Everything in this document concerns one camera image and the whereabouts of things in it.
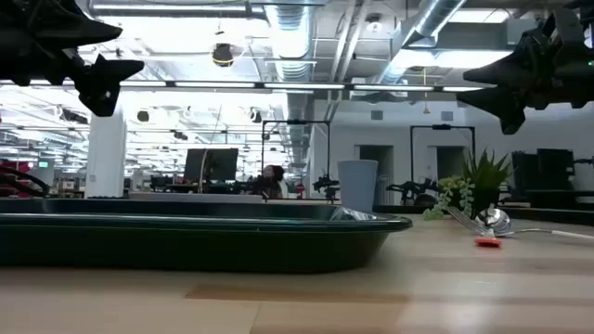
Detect person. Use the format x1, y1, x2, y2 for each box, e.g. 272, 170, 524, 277
252, 164, 287, 201

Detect white pillar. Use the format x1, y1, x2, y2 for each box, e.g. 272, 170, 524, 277
84, 105, 128, 199

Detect metal fork orange handle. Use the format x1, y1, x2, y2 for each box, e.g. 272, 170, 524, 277
446, 205, 504, 250

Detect black computer monitor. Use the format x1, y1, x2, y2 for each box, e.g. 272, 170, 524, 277
183, 148, 239, 184

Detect black ceiling dome camera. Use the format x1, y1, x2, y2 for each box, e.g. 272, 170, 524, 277
212, 42, 235, 69

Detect metal spoon orange handle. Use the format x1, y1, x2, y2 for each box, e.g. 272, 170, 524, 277
473, 207, 594, 241

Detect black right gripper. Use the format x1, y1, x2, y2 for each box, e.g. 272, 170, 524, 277
456, 0, 594, 136

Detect dark green plastic tray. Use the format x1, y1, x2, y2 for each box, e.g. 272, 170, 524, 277
0, 198, 414, 275

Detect black metal gantry frame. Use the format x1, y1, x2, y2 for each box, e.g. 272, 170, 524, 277
260, 119, 332, 196
408, 123, 477, 186

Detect long ceiling light strip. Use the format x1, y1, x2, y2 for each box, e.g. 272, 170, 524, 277
0, 79, 484, 94

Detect light green trailing plant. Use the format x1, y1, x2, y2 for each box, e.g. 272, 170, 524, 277
421, 174, 477, 222

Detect blue plastic cup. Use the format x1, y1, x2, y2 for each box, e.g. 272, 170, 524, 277
337, 159, 380, 214

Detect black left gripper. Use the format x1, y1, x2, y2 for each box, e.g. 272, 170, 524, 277
0, 0, 146, 118

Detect spiky green potted plant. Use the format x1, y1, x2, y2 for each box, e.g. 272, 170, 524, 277
461, 148, 514, 218

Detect silver ceiling air duct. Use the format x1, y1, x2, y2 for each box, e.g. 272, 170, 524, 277
262, 0, 318, 85

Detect dark office chairs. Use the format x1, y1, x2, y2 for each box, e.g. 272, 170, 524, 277
510, 148, 594, 209

